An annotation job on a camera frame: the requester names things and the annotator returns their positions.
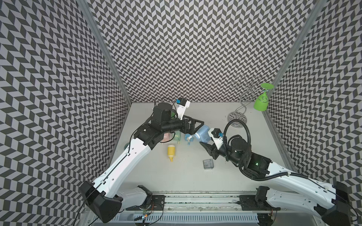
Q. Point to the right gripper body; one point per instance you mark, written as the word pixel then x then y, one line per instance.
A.
pixel 225 150

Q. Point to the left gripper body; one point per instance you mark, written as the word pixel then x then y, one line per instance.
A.
pixel 174 124

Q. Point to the light blue pencil sharpener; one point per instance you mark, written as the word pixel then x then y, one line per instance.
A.
pixel 202 134

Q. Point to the grey transparent tray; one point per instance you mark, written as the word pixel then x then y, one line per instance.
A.
pixel 208 164

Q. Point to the yellow pencil sharpener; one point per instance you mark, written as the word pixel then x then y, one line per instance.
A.
pixel 171 149

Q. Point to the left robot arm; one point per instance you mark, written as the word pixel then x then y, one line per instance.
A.
pixel 101 195

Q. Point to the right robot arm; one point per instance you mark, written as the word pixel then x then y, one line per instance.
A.
pixel 328 201

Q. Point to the green plastic wine glass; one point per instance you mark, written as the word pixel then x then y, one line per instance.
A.
pixel 262 101

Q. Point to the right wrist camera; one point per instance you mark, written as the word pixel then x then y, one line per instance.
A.
pixel 217 136

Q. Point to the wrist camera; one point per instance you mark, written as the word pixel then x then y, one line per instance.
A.
pixel 217 136
pixel 181 105

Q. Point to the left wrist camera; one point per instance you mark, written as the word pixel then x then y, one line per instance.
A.
pixel 181 105

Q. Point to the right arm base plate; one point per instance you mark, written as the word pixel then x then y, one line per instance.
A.
pixel 253 203

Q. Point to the metal wire glass rack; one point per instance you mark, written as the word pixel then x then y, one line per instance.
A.
pixel 247 96

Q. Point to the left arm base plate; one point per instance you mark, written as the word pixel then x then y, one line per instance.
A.
pixel 154 202

